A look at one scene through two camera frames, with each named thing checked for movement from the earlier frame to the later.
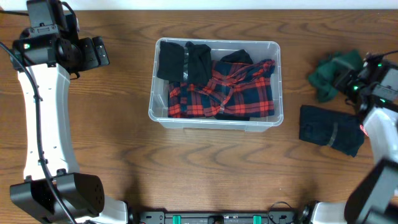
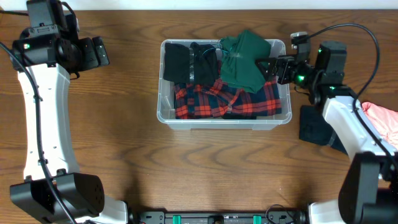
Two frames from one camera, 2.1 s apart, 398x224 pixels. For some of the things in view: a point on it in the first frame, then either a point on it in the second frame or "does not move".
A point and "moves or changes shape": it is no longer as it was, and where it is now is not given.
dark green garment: [324, 78] moves or changes shape
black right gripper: [347, 74] -> [288, 62]
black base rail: [217, 217] does not move
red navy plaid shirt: [241, 89] moves or changes shape
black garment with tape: [192, 63] moves or changes shape
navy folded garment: [341, 130] does not move
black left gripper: [89, 60] does not move
